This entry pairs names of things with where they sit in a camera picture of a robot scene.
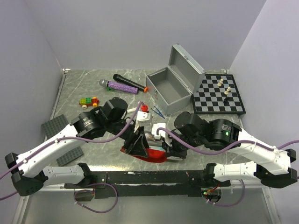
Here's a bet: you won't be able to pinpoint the grey metal storage box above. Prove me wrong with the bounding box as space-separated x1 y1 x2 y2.
146 44 206 115

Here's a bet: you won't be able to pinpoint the chess board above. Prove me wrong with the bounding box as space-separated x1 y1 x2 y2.
192 74 246 115

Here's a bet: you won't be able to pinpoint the light blue gauze packet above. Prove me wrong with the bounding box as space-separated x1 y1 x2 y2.
150 146 164 151

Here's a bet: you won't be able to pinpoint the grey brick baseplate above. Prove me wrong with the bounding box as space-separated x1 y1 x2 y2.
42 114 83 167

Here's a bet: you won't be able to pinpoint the toy brick car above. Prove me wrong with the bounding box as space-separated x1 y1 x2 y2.
79 97 100 109

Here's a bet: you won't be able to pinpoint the aluminium frame rail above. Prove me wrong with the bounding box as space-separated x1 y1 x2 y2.
22 184 68 192

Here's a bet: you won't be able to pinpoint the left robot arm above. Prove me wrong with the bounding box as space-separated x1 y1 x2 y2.
5 98 152 196

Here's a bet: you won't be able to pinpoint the white rolled bandage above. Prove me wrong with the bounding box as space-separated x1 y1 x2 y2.
127 107 137 112

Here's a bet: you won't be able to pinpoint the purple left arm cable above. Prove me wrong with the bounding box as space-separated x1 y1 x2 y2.
0 101 144 212

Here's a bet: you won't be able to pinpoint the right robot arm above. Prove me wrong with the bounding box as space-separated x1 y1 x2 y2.
152 112 298 189

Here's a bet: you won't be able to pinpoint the purple glitter microphone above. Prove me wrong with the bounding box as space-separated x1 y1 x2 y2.
99 79 138 94

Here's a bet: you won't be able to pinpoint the red first aid pouch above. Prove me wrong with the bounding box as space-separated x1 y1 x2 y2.
121 147 167 163

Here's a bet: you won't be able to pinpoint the blue plastic tweezers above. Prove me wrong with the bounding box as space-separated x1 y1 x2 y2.
151 106 165 119

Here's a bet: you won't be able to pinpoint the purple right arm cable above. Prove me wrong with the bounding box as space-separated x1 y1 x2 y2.
156 127 299 207

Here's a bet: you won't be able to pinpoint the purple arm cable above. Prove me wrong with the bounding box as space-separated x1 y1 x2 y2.
0 101 144 212
156 127 299 207

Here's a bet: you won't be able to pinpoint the black chess piece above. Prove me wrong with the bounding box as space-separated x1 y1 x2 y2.
223 97 229 104

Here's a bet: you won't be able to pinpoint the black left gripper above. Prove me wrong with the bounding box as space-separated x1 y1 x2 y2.
107 119 149 157

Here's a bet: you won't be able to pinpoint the black mounting base rail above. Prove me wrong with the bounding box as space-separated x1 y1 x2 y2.
64 170 231 199

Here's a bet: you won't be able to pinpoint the black microphone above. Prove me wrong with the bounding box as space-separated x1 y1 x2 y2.
113 74 148 92

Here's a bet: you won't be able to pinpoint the cotton swabs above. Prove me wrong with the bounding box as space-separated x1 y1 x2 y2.
145 132 161 141

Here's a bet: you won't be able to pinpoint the cream chess pawn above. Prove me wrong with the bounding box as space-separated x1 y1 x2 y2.
224 86 231 96

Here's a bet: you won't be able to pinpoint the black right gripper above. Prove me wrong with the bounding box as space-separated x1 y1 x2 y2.
162 130 205 159

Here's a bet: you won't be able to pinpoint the cream chess piece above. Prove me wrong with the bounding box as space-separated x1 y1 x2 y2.
217 79 224 87

